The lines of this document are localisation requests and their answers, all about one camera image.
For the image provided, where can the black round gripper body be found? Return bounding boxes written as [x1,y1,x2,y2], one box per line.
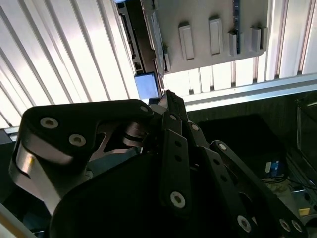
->
[49,152,238,238]

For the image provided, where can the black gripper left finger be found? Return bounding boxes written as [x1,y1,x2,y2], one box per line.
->
[8,89,195,219]

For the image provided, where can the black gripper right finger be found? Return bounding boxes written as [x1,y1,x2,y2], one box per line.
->
[174,95,310,238]

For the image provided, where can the hard disk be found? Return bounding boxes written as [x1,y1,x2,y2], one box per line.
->
[114,0,167,105]

